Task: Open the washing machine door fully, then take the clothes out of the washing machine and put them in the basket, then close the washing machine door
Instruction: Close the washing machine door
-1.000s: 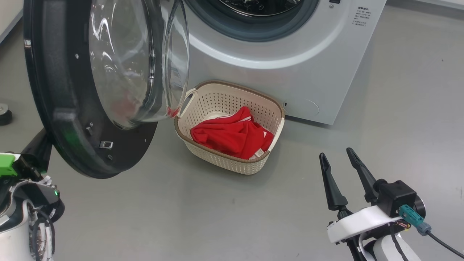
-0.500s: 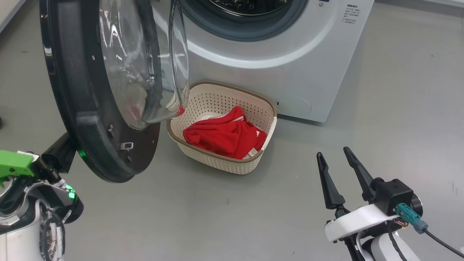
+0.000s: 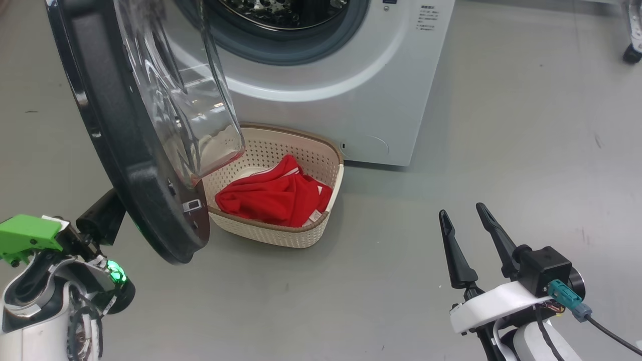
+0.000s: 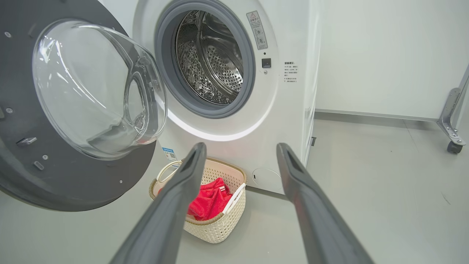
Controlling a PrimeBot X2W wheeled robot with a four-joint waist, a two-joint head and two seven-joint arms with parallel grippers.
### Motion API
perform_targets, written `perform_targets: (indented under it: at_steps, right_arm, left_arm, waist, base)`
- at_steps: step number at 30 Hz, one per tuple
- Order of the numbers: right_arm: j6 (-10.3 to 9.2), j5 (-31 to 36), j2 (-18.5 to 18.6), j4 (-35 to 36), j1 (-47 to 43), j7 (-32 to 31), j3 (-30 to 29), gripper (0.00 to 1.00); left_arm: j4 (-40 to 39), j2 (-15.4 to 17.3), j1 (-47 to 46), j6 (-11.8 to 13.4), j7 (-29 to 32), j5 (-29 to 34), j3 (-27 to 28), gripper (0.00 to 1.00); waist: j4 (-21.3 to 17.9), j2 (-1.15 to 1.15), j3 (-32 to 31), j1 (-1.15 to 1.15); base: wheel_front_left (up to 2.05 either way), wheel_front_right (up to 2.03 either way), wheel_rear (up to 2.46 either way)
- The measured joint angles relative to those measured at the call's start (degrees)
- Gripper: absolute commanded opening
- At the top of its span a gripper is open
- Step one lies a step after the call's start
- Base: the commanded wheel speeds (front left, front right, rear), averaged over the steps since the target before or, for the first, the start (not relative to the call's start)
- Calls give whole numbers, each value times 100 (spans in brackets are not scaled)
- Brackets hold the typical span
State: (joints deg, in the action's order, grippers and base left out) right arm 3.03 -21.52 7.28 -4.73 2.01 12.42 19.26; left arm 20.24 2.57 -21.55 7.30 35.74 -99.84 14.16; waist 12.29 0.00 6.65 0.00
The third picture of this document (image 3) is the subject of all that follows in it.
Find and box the right camera cable teal plug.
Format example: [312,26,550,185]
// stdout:
[547,279,642,357]

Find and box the cream perforated laundry basket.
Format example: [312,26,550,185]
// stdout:
[202,123,346,250]

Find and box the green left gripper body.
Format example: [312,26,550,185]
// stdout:
[0,214,71,266]

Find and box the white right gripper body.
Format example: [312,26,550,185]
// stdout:
[449,281,552,336]

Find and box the white partition panel metal leg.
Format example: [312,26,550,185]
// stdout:
[622,0,642,48]

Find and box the steel washer drum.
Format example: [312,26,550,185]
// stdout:
[218,0,350,30]

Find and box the white front-load washing machine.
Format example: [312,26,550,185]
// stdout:
[166,0,456,167]

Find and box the plain red garment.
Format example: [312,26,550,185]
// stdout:
[216,179,333,228]

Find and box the black framed glass washer door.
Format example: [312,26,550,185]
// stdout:
[45,0,247,265]

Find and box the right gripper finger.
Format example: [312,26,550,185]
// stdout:
[439,209,479,290]
[475,203,520,279]

